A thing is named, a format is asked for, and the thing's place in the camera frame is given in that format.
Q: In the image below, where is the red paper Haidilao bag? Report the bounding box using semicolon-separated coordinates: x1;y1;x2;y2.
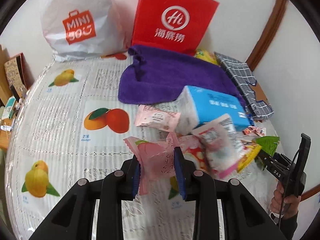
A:
132;0;219;55

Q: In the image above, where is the purple towel tray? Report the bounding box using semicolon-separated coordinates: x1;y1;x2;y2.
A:
118;45;246;106

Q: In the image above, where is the pink peach snack packet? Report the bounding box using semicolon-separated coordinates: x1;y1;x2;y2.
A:
124;132;179;195

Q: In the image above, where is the person's right hand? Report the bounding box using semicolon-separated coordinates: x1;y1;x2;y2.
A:
270;182;301;219

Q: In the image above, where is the yellow triangular snack packet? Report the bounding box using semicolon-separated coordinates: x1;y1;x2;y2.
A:
236;140;262;173

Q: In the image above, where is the patterned brown box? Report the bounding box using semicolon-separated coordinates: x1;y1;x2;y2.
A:
4;53;32;98

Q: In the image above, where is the green triangular snack packet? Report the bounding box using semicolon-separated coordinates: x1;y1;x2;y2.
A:
253;136;279;171

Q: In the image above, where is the fruit print tablecloth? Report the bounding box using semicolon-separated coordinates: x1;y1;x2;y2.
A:
5;53;277;239

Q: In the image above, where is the pink yellow snack bag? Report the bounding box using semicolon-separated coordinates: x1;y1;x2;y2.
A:
178;135;210;174

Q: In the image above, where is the long pink white candy packet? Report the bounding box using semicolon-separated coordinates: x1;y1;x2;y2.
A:
242;126;266;137

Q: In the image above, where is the brown wooden door frame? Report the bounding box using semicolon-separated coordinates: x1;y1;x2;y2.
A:
246;0;288;71

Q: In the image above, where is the white Miniso plastic bag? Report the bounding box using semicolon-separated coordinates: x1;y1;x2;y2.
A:
41;0;126;62

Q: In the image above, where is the blue tissue pack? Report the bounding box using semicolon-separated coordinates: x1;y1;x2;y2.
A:
176;86;250;135

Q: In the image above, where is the yellow chips bag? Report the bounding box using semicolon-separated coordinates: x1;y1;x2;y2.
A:
194;49;219;65

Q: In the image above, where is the pink white wafer packet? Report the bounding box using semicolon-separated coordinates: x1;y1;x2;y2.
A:
135;105;181;132

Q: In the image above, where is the grey checked star cloth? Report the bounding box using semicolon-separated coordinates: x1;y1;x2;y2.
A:
215;52;274;121

